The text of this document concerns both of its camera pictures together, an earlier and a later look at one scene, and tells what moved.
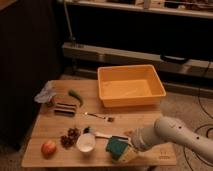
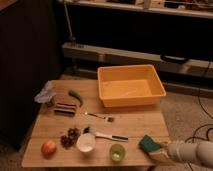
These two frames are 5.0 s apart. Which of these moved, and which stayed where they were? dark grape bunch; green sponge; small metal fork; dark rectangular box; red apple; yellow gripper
Moved: yellow gripper; green sponge
Stayed: dark rectangular box; red apple; dark grape bunch; small metal fork
